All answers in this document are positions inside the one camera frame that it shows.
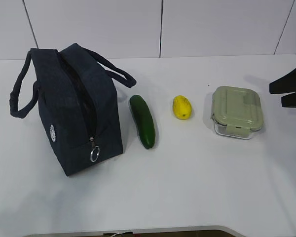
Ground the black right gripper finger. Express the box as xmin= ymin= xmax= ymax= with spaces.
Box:
xmin=269 ymin=68 xmax=296 ymax=94
xmin=281 ymin=92 xmax=296 ymax=108

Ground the glass container green lid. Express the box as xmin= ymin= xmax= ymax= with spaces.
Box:
xmin=211 ymin=86 xmax=264 ymax=140

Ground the yellow lemon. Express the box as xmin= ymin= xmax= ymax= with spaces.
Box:
xmin=172 ymin=95 xmax=192 ymax=120

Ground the green cucumber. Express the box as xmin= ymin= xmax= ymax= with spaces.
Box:
xmin=129 ymin=95 xmax=156 ymax=150

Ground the navy blue lunch bag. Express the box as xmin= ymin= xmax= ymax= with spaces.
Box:
xmin=9 ymin=43 xmax=136 ymax=176

